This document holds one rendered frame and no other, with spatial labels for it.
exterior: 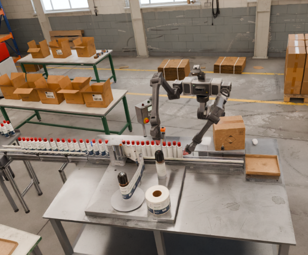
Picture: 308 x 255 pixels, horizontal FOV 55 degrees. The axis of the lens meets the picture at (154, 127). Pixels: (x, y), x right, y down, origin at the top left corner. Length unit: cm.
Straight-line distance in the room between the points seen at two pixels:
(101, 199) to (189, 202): 79
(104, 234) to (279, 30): 613
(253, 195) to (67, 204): 168
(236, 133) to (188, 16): 539
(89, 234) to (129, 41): 646
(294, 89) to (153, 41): 427
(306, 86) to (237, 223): 376
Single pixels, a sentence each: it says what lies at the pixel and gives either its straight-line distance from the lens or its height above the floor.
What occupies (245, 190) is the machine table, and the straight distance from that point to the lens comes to 281.
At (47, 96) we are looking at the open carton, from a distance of 507.
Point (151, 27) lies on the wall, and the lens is 853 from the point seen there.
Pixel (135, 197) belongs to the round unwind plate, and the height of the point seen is 89.
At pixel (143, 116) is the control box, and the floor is 138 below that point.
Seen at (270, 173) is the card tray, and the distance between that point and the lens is 297.
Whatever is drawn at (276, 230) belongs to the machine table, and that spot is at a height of 83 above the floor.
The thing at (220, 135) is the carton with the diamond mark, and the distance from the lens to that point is 310.
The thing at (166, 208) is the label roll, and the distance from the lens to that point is 255.
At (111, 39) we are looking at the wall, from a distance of 922.
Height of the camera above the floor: 280
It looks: 32 degrees down
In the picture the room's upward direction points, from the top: 9 degrees counter-clockwise
